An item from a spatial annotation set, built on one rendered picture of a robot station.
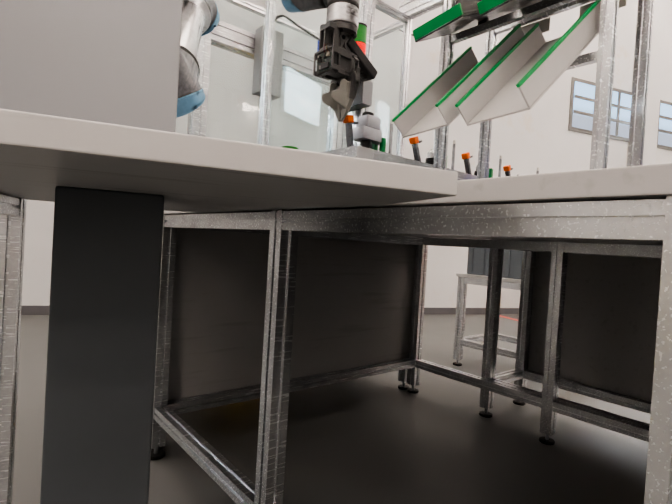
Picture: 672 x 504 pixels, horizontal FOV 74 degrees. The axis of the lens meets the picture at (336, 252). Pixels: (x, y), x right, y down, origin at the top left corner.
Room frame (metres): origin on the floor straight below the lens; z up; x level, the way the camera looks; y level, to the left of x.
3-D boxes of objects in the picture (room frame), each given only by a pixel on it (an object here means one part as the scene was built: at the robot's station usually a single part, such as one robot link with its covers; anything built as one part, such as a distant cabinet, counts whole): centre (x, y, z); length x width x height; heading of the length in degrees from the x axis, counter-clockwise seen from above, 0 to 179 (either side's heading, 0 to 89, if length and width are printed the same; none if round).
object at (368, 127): (1.13, -0.07, 1.06); 0.08 x 0.04 x 0.07; 130
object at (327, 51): (1.06, 0.02, 1.21); 0.09 x 0.08 x 0.12; 130
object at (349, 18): (1.06, 0.02, 1.29); 0.08 x 0.08 x 0.05
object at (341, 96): (1.05, 0.01, 1.10); 0.06 x 0.03 x 0.09; 130
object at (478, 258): (2.92, -1.23, 0.73); 0.62 x 0.42 x 0.23; 40
